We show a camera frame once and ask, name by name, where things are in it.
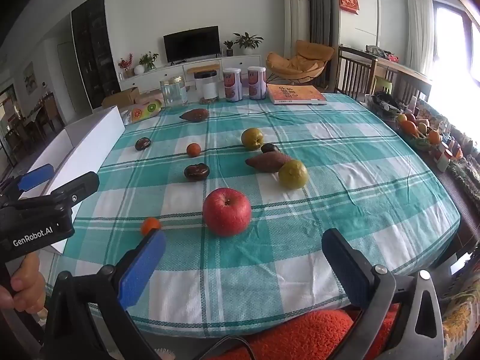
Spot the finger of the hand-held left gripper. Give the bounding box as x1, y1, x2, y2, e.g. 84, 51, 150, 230
0, 164, 54, 201
39, 171, 100, 211

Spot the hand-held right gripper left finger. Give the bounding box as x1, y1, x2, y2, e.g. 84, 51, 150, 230
44, 228, 167, 360

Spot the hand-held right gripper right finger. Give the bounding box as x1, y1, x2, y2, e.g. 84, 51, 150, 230
321, 227, 445, 360

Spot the white cardboard box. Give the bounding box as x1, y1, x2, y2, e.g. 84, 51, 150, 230
19, 106, 126, 256

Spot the red apple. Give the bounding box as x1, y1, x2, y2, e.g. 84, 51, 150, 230
202, 187, 253, 238

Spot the green citrus fruit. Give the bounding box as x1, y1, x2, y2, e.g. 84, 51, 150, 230
278, 159, 309, 190

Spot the large sweet potato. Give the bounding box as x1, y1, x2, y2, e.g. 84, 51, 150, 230
245, 151, 293, 173

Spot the yellow pear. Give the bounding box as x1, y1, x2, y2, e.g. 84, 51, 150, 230
241, 128, 263, 151

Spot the person's left hand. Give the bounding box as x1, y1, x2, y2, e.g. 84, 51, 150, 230
10, 252, 46, 314

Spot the orange fuzzy cushion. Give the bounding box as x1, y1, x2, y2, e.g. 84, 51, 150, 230
210, 304, 402, 360

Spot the green checkered tablecloth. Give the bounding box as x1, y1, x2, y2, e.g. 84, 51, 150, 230
45, 93, 461, 336

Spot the brown cardboard box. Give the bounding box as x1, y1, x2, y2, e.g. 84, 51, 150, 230
102, 87, 140, 109

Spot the fruit print tissue box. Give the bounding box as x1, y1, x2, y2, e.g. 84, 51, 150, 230
127, 99, 164, 124

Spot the floral cushion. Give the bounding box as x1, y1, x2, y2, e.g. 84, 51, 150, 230
440, 266, 480, 360

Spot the red flower vase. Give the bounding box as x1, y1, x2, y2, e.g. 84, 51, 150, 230
118, 53, 134, 79

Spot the clear glass jar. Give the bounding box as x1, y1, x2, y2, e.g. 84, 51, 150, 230
160, 76, 188, 107

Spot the small sweet potato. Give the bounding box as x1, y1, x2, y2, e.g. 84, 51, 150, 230
179, 108, 209, 122

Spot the black display cabinet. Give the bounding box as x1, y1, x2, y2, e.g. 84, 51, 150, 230
71, 0, 121, 100

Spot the leafy potted plant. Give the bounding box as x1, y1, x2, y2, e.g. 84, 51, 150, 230
139, 52, 159, 71

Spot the white sideboard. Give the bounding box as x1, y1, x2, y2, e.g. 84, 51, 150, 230
118, 55, 262, 94

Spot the row of small bottles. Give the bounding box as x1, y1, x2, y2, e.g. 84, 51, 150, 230
434, 140, 465, 173

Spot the basket of fruit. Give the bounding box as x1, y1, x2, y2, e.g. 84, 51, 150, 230
397, 112, 443, 151

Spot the black lid storage jar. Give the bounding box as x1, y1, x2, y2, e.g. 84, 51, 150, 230
194, 70, 220, 104

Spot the black basket of items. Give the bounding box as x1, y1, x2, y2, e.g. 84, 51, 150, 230
369, 92, 404, 121

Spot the orange cover book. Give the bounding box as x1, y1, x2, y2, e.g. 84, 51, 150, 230
266, 84, 328, 105

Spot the black flat television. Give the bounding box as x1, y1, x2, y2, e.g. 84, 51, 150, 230
163, 26, 221, 64

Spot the pink labelled can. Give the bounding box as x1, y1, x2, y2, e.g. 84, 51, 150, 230
247, 66, 267, 100
223, 68, 244, 102

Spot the dark wooden chair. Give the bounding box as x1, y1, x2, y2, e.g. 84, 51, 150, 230
335, 46, 377, 100
390, 69, 432, 102

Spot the wooden side table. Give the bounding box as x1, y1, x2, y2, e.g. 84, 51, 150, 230
339, 45, 432, 94

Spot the orange lounge chair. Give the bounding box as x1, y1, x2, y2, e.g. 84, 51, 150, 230
266, 40, 335, 85

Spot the large green potted plant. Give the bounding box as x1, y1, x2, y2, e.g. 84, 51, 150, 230
233, 32, 264, 55

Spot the white curtain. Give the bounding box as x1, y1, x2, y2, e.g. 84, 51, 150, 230
405, 0, 436, 79

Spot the covered standing air conditioner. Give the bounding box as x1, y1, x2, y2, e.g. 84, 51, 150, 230
283, 0, 312, 59

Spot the grey curtain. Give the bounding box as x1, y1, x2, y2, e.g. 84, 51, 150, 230
298, 0, 340, 46

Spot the framed wall picture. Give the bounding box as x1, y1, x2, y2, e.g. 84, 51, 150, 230
23, 62, 37, 92

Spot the black cable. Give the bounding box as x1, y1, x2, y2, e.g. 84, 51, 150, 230
195, 335, 259, 360

